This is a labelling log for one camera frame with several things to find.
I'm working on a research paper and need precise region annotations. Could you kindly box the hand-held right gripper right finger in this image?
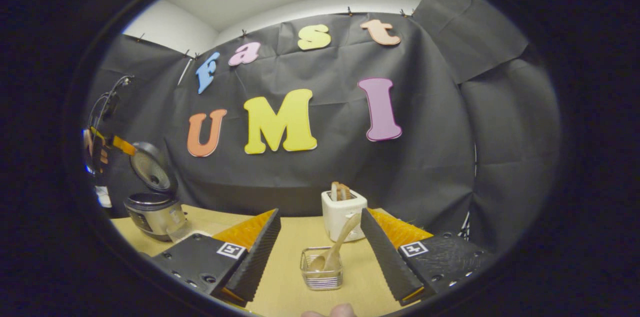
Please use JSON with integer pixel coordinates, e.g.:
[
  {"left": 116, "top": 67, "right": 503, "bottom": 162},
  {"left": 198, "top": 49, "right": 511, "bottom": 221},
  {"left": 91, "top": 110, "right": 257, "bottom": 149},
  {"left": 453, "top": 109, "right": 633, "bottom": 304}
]
[{"left": 360, "top": 207, "right": 497, "bottom": 307}]

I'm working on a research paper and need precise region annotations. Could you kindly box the wooden spoon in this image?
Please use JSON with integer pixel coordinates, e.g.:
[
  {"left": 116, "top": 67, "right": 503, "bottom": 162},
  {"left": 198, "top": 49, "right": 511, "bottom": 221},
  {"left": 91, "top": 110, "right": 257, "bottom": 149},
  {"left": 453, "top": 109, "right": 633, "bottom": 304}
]
[{"left": 309, "top": 212, "right": 362, "bottom": 274}]

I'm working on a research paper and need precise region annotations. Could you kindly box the wire chopstick holder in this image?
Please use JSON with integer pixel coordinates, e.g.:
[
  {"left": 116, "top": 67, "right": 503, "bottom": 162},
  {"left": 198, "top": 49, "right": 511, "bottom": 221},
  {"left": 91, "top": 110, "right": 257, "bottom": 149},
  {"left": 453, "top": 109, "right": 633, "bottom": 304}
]
[{"left": 300, "top": 247, "right": 344, "bottom": 291}]

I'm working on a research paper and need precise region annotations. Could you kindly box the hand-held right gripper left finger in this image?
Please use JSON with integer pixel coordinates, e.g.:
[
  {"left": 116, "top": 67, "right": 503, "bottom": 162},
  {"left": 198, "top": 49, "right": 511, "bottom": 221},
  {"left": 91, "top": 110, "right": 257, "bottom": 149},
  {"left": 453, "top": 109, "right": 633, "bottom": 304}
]
[{"left": 150, "top": 208, "right": 282, "bottom": 308}]

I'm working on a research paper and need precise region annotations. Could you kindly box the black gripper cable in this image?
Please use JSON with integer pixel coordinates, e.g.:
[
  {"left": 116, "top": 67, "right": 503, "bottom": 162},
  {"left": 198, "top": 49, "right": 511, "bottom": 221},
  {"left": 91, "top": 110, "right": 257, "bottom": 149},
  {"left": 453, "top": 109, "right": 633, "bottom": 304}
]
[{"left": 89, "top": 75, "right": 135, "bottom": 130}]

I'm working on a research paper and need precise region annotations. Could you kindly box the dark grey rice cooker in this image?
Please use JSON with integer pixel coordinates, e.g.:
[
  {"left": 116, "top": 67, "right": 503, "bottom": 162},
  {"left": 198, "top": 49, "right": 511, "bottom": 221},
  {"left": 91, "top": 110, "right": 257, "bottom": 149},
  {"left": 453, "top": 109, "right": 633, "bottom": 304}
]
[{"left": 123, "top": 141, "right": 187, "bottom": 243}]

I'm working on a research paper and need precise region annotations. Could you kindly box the white toaster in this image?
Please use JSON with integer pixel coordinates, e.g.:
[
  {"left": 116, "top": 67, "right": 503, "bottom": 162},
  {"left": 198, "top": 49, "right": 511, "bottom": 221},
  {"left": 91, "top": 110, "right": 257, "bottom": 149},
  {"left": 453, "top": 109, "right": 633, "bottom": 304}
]
[{"left": 321, "top": 188, "right": 368, "bottom": 243}]

